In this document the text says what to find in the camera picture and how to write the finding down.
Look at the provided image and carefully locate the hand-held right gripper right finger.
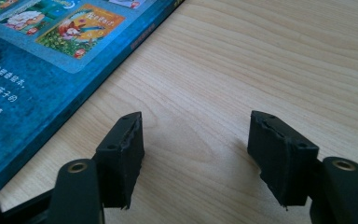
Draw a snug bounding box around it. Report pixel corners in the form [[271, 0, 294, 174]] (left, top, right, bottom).
[[247, 110, 320, 207]]

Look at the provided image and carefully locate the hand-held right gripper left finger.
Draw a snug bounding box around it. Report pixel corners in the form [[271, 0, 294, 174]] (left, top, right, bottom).
[[92, 111, 145, 210]]

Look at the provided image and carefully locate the blue picture book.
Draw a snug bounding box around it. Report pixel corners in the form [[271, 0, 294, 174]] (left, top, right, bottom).
[[0, 0, 186, 201]]

